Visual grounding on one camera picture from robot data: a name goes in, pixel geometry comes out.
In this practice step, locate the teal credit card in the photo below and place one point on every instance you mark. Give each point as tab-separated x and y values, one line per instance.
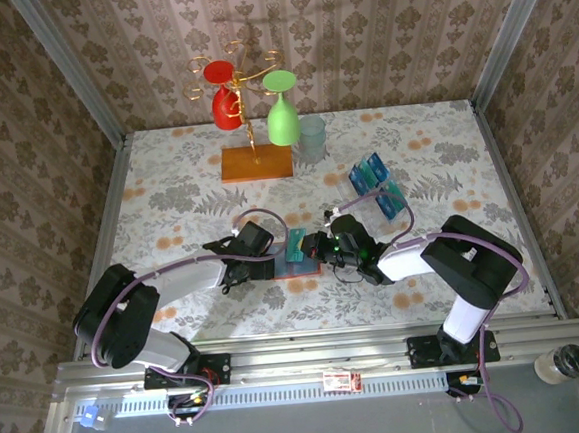
295	243
395	191
368	172

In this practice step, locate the orange card holder wallet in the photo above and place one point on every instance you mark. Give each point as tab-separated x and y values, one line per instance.
304	270

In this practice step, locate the clear acrylic card stand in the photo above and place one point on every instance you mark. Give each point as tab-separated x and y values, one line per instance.
382	221

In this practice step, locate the blue credit card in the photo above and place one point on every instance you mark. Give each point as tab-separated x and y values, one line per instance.
380	166
388	208
358	181

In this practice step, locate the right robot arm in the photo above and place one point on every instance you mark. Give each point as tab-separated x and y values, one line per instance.
403	262

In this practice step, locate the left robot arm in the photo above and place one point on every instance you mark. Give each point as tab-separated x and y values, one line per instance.
189	284

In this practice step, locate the clear plastic cup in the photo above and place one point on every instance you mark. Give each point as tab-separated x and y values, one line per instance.
312	142

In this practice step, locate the green wine glass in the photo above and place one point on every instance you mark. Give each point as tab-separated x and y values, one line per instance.
282	124

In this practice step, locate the red white label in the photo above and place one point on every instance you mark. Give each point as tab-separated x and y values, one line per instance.
340	382

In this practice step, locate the floral patterned table cover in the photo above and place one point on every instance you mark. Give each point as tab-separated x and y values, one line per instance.
174	155

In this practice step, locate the yellow power connector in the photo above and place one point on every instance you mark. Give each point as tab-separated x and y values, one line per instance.
467	379
198	399

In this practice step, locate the red wine glass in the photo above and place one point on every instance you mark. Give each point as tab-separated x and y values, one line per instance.
226	113

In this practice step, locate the blue plastic clip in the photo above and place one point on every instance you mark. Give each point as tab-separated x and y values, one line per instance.
88	417

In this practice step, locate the clear jar black lid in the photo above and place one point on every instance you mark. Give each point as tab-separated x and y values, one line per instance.
574	362

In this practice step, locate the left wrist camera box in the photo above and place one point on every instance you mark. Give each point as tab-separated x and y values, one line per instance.
254	238

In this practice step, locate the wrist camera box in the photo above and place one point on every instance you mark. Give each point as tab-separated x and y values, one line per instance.
254	238
351	233

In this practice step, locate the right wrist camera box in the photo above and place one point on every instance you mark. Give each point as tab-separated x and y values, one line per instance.
351	233

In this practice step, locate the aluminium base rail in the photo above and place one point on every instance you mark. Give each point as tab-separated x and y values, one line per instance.
300	356

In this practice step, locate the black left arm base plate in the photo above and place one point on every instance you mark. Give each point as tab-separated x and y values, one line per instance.
221	367

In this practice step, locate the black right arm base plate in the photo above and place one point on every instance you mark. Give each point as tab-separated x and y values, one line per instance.
423	354

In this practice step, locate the aluminium side rail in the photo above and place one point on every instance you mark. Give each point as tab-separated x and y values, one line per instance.
104	241
508	184

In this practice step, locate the aluminium frame post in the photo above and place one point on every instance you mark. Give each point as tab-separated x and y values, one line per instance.
70	68
512	33

